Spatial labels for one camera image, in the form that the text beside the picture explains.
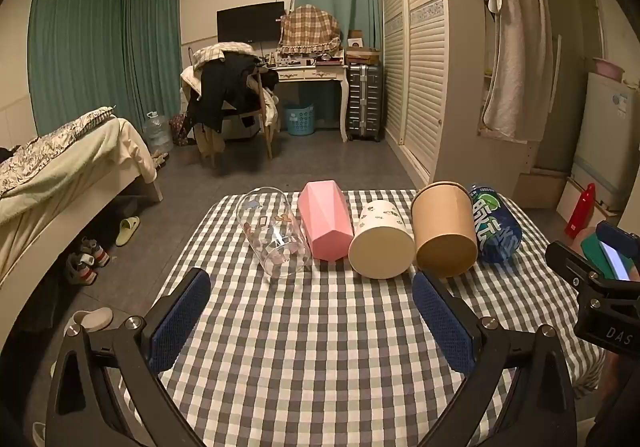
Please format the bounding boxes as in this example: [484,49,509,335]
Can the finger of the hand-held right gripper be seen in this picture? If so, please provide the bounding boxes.
[545,241,601,289]

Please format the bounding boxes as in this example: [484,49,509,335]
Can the yellow slipper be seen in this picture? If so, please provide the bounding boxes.
[116,216,141,247]

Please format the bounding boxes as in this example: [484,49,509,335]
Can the clear printed glass cup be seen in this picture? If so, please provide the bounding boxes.
[235,186,313,284]

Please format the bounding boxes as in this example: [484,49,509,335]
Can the dark red bag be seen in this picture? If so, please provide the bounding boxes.
[169,113,197,146]

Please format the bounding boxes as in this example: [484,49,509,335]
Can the white hanging towel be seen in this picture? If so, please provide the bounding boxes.
[482,0,553,143]

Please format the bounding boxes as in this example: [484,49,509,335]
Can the white desk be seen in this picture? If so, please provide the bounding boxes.
[262,62,350,143]

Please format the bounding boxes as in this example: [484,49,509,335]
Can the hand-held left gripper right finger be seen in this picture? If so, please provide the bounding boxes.
[411,271,578,447]

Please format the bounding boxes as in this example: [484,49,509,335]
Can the red bottle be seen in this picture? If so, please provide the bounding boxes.
[565,183,597,239]

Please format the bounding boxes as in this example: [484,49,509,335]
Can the pink faceted cup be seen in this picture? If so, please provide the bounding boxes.
[298,180,356,262]

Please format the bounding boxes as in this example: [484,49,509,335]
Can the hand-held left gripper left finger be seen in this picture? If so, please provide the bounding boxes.
[45,268,212,447]

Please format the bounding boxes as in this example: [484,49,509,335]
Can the black monitor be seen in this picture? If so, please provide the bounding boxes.
[216,2,286,46]

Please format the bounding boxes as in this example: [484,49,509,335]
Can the blue laundry basket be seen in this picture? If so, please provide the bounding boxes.
[285,103,316,136]

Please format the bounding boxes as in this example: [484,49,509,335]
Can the patterned quilt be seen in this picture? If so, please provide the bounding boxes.
[0,107,118,198]

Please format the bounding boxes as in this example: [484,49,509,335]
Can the white printed paper cup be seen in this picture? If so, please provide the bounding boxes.
[348,198,417,281]

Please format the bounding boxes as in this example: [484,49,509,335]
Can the clear water jug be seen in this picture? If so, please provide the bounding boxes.
[142,111,174,154]

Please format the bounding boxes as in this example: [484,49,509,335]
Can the chair piled with clothes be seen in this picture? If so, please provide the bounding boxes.
[180,41,281,158]

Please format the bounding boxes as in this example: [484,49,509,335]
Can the grey checkered tablecloth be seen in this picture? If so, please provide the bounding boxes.
[117,187,606,447]

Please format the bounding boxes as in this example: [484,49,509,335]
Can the stack of brown boxes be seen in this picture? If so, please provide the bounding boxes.
[345,30,382,66]

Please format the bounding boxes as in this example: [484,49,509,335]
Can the plaid cloth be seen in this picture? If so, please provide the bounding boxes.
[277,4,343,56]

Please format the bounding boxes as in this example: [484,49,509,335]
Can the wooden chair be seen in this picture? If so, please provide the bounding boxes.
[200,70,281,170]

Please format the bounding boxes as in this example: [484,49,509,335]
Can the pink basin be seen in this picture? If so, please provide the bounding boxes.
[592,57,626,83]

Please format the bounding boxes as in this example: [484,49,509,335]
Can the brown paper cup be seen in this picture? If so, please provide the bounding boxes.
[411,181,479,278]

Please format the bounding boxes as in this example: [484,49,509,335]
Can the narrow green curtain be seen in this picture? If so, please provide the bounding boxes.
[120,0,182,128]

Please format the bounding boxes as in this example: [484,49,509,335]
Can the grey sneaker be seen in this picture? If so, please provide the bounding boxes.
[65,252,98,286]
[80,237,111,268]

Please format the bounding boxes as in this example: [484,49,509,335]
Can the blue drink can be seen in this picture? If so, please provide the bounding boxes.
[467,184,522,264]

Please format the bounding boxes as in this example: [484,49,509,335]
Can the silver suitcase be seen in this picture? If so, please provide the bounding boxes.
[346,63,384,143]

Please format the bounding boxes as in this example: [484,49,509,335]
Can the cardboard box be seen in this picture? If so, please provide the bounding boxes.
[515,170,568,210]

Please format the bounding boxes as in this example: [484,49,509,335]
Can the bed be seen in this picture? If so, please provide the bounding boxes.
[0,107,164,288]

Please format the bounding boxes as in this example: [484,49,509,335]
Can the white slipper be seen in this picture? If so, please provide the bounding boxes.
[64,307,114,334]

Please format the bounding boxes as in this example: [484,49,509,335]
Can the white louvered wardrobe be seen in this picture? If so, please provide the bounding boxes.
[377,0,493,188]

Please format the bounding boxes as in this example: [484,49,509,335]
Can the white fridge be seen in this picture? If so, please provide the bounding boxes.
[570,72,640,213]

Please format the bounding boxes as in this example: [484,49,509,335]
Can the wide green curtain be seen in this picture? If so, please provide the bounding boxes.
[27,0,126,138]

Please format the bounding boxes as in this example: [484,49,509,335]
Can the cream blanket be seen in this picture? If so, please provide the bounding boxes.
[0,117,159,228]

